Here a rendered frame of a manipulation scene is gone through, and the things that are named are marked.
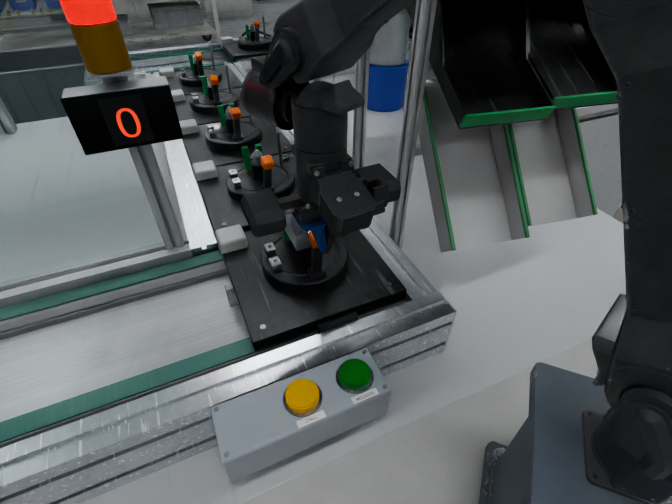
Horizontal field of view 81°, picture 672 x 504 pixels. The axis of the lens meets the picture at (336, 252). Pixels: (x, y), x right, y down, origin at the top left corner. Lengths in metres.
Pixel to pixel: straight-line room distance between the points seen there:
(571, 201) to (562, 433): 0.49
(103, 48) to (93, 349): 0.41
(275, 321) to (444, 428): 0.28
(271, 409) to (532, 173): 0.58
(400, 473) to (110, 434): 0.35
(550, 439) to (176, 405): 0.40
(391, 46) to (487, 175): 0.81
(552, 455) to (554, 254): 0.59
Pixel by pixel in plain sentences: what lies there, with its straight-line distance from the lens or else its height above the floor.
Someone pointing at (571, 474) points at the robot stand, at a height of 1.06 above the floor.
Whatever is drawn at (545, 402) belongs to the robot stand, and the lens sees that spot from 0.44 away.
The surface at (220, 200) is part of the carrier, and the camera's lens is 0.81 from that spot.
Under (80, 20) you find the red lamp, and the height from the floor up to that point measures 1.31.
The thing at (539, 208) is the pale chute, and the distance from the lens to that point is 0.78.
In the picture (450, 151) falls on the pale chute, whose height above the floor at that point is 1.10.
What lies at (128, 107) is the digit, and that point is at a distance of 0.57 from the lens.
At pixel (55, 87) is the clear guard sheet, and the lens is 0.63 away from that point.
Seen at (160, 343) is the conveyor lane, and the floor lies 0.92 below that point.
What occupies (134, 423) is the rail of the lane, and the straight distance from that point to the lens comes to 0.54.
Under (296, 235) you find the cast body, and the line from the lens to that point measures 0.56.
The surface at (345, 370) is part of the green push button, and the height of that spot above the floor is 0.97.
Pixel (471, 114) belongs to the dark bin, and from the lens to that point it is 0.55.
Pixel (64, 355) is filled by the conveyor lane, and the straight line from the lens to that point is 0.71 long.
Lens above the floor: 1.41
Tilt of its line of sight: 41 degrees down
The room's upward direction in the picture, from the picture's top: straight up
